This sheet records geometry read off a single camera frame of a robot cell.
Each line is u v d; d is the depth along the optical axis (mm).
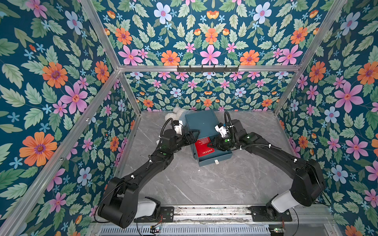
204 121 862
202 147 767
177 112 1119
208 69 926
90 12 693
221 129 761
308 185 428
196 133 764
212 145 737
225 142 702
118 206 410
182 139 733
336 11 691
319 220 729
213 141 838
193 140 718
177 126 744
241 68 1902
